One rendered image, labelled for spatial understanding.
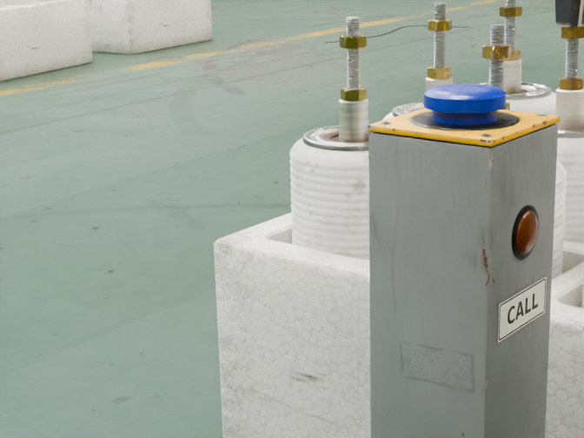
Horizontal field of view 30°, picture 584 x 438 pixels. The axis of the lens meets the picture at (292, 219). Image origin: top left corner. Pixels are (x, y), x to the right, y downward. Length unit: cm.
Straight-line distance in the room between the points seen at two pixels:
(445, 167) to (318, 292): 26
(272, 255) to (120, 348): 36
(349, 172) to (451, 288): 25
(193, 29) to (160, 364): 252
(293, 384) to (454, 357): 28
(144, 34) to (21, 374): 234
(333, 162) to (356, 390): 16
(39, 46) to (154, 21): 49
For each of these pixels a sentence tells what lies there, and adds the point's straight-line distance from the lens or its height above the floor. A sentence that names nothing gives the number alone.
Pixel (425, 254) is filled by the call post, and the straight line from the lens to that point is 54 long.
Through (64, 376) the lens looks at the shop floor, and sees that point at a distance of 105.
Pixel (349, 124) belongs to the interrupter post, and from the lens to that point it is 80.
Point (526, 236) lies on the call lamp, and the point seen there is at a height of 26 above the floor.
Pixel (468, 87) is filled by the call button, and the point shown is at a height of 33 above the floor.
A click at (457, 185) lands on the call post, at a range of 52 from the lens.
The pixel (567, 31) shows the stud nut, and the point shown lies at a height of 32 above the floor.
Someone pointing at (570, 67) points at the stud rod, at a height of 30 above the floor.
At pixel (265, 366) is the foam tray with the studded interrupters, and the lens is 82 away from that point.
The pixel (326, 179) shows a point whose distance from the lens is 77.
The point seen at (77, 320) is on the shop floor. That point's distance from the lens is 119.
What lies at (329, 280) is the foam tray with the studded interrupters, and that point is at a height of 17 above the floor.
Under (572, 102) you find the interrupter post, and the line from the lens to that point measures 84.
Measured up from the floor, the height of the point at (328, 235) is 19.
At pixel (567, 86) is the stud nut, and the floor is 28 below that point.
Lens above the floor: 42
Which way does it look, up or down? 16 degrees down
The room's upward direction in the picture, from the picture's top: 2 degrees counter-clockwise
